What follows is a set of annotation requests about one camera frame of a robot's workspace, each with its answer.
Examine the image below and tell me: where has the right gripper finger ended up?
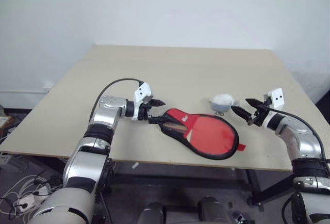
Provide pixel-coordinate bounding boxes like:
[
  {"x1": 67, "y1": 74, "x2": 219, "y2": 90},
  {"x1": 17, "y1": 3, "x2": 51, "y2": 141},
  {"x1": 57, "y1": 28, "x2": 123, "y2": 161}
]
[
  {"x1": 244, "y1": 98, "x2": 264, "y2": 108},
  {"x1": 231, "y1": 106, "x2": 252, "y2": 121}
]

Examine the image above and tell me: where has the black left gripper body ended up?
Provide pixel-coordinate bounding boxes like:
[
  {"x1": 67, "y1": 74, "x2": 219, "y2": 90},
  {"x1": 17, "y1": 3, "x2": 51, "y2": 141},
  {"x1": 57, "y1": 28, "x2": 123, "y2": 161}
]
[{"x1": 138, "y1": 96, "x2": 153, "y2": 121}]

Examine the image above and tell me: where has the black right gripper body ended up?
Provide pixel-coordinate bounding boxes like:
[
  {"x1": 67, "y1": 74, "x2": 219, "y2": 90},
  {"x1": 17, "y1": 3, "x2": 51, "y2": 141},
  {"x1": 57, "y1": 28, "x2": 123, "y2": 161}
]
[{"x1": 249, "y1": 97, "x2": 271, "y2": 127}]

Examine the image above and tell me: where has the black paddle case clear window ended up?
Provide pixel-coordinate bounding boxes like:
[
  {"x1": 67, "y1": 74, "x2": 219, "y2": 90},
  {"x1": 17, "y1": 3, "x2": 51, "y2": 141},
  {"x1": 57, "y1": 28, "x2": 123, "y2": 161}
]
[{"x1": 160, "y1": 108, "x2": 247, "y2": 161}]

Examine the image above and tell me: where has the white stuffing wad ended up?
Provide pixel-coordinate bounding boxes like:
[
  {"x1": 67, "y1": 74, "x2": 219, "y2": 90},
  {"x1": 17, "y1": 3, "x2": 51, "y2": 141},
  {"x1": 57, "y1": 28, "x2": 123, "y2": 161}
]
[{"x1": 208, "y1": 93, "x2": 239, "y2": 113}]

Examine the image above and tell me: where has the red table tennis paddle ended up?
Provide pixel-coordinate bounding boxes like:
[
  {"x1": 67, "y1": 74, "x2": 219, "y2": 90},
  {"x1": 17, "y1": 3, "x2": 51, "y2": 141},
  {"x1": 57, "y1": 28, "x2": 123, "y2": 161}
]
[{"x1": 164, "y1": 114, "x2": 237, "y2": 157}]

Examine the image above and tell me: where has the beige table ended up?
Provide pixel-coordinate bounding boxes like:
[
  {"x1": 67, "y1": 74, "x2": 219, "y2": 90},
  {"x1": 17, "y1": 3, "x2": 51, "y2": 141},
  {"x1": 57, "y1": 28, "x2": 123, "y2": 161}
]
[{"x1": 0, "y1": 43, "x2": 330, "y2": 174}]

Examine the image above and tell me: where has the dark rounded shape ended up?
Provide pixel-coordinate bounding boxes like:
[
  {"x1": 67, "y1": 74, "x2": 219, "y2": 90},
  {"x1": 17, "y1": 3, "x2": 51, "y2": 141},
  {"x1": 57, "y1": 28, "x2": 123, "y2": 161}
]
[
  {"x1": 197, "y1": 196, "x2": 230, "y2": 224},
  {"x1": 138, "y1": 202, "x2": 167, "y2": 224}
]

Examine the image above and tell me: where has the white power strip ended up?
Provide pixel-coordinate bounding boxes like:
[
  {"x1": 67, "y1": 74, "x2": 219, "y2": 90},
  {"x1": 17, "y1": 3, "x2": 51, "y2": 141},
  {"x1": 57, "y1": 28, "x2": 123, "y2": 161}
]
[
  {"x1": 15, "y1": 195, "x2": 36, "y2": 211},
  {"x1": 36, "y1": 185, "x2": 51, "y2": 197}
]

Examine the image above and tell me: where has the cardboard box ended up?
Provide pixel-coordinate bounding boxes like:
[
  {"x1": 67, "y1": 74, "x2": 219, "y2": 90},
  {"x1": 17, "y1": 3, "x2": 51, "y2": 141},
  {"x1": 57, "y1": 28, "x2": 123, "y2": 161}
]
[{"x1": 0, "y1": 115, "x2": 12, "y2": 129}]

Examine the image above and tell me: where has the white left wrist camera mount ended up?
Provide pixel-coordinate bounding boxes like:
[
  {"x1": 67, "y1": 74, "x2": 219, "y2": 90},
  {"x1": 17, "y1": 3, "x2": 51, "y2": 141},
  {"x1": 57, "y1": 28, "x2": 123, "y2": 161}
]
[{"x1": 131, "y1": 82, "x2": 154, "y2": 121}]

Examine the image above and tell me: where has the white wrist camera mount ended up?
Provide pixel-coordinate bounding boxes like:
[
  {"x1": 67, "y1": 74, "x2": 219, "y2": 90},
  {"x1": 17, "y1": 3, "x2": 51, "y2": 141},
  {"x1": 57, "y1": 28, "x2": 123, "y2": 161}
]
[
  {"x1": 266, "y1": 87, "x2": 285, "y2": 110},
  {"x1": 131, "y1": 82, "x2": 154, "y2": 121}
]

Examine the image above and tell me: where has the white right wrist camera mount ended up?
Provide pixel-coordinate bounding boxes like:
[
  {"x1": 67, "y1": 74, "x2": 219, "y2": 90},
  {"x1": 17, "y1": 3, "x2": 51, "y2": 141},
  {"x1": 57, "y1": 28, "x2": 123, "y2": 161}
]
[{"x1": 266, "y1": 87, "x2": 285, "y2": 110}]

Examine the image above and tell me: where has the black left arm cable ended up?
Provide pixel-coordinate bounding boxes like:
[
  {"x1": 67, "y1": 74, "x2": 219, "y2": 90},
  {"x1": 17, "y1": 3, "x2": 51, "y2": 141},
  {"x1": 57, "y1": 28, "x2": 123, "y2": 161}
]
[{"x1": 93, "y1": 78, "x2": 144, "y2": 111}]

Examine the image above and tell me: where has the black table frame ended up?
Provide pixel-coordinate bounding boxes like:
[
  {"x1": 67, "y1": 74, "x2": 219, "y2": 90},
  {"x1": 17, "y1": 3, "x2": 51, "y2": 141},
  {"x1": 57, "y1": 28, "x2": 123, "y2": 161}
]
[{"x1": 23, "y1": 154, "x2": 300, "y2": 213}]

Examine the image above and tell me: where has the white wall cable conduit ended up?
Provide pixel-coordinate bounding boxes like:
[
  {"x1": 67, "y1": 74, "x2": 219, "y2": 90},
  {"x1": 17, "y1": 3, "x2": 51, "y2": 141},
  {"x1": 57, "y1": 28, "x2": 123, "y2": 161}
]
[{"x1": 0, "y1": 89, "x2": 50, "y2": 94}]

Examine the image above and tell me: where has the white floor cable tangle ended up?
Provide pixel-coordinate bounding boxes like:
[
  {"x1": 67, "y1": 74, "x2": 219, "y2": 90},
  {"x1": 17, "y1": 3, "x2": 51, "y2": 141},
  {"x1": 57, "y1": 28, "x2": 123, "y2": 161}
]
[{"x1": 0, "y1": 172, "x2": 62, "y2": 221}]

